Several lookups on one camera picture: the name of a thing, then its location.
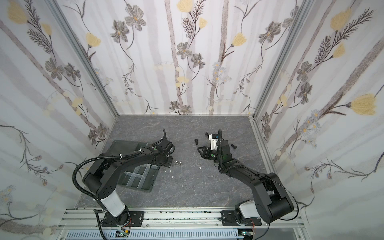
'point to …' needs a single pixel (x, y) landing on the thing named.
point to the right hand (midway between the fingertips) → (197, 145)
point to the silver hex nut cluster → (180, 163)
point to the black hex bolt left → (196, 140)
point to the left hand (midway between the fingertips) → (167, 158)
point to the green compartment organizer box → (140, 177)
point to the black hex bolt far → (207, 134)
